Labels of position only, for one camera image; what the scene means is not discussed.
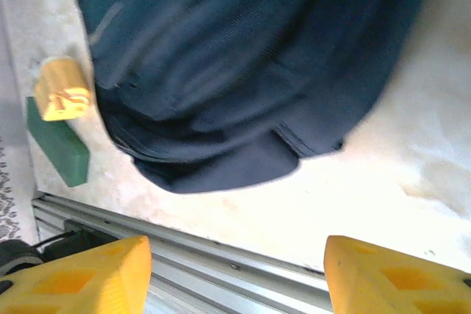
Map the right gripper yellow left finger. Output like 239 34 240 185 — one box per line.
0 235 153 314

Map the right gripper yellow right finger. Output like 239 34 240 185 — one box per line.
323 235 471 314

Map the green hardcover notebook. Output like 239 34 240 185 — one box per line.
25 96 91 188

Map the yellow wooden block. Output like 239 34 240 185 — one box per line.
34 56 91 122

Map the navy blue backpack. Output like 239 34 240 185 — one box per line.
60 0 441 194

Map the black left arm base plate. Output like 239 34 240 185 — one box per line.
36 220 122 262

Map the aluminium mounting rail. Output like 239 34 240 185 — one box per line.
31 192 332 314

